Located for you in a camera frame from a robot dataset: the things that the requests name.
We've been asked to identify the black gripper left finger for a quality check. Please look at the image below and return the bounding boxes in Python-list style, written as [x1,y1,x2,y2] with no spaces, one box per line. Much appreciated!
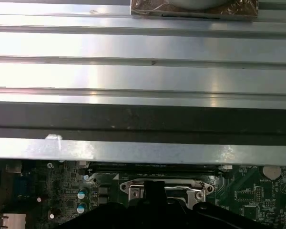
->
[57,180,156,229]

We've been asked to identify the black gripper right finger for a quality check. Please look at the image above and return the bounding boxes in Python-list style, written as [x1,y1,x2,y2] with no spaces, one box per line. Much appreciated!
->
[155,180,276,229]

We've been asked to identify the metal locking lever wire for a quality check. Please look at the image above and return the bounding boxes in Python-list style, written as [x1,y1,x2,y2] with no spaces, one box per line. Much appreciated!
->
[130,183,207,193]

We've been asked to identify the black RAM slot white clips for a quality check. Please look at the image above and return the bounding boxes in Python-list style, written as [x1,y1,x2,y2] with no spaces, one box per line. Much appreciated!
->
[79,161,232,171]

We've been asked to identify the blue-topped silver capacitor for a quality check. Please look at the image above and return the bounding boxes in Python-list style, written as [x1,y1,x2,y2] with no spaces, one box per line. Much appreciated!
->
[77,188,88,200]
[76,202,88,215]

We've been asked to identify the green motherboard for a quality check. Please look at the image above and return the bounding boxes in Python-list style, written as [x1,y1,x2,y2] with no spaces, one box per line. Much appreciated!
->
[0,159,286,229]

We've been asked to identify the grey metal PC case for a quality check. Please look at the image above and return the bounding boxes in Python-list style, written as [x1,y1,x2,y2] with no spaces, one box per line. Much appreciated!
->
[0,101,286,167]

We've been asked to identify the silver coin battery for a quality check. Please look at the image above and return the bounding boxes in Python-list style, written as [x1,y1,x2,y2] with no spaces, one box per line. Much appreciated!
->
[263,166,282,181]

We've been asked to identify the blue VGA port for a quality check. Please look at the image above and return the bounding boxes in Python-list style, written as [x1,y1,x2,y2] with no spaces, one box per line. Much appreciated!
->
[11,176,34,200]

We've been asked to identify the silver ethernet port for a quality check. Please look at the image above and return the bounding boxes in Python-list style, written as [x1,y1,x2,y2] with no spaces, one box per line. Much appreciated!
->
[0,213,27,229]

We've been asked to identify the brown square base plate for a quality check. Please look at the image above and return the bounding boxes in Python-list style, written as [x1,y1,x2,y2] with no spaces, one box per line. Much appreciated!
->
[130,0,260,22]

